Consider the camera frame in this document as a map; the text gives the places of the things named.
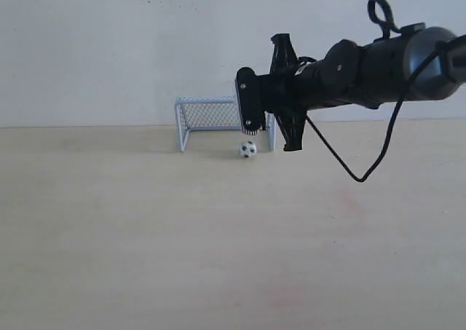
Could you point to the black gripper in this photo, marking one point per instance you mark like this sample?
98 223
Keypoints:
291 87

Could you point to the small black white soccer ball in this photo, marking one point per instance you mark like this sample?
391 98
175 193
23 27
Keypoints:
248 149

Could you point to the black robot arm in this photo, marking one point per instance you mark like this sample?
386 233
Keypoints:
425 65

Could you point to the small white mesh goal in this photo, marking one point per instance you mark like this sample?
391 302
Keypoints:
218 113

